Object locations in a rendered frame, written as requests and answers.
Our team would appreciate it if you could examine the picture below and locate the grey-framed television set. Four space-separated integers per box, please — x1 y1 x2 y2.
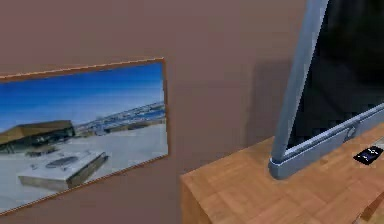
268 0 384 181

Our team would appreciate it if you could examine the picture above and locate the wood-framed landscape picture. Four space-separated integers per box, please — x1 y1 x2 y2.
0 57 170 216

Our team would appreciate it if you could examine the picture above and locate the light wooden cabinet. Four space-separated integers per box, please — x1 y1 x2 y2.
179 122 384 224

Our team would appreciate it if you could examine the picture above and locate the black mobile phone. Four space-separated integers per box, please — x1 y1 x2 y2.
353 145 384 166

